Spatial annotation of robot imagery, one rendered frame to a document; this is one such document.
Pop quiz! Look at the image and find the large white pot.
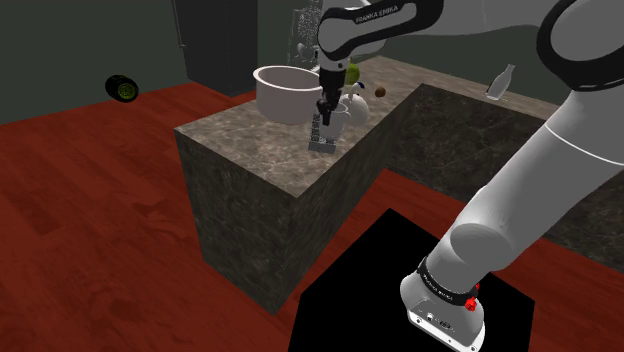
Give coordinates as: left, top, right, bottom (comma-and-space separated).
252, 65, 326, 126

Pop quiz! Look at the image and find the black and green round object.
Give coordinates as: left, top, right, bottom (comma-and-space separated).
104, 74, 141, 104

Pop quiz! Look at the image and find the green apple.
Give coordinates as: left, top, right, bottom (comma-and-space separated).
343, 62, 362, 87

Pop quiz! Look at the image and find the black robot stand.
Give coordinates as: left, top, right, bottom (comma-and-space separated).
287, 207, 536, 352

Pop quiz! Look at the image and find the white mug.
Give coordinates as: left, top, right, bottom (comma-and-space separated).
319, 104, 352, 143

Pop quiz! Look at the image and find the dark tall refrigerator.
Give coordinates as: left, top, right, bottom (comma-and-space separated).
171, 0, 260, 97

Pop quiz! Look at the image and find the white teapot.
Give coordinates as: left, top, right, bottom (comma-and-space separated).
340, 81, 372, 128

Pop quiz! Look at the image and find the clear glass bottle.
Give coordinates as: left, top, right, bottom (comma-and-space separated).
485, 63, 517, 102

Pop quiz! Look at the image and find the grey patterned tall box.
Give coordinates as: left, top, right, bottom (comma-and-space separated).
286, 0, 326, 70

